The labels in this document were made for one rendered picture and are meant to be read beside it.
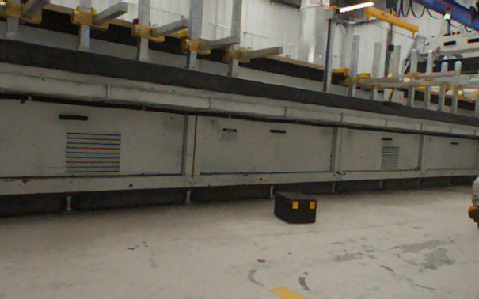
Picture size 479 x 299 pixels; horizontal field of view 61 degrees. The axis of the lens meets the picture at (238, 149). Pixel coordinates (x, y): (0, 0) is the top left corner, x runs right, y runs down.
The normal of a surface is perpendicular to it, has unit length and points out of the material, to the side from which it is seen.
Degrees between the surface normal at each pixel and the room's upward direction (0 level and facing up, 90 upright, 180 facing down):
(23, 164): 90
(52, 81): 90
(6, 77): 90
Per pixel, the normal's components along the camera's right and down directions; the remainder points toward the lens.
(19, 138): 0.60, 0.05
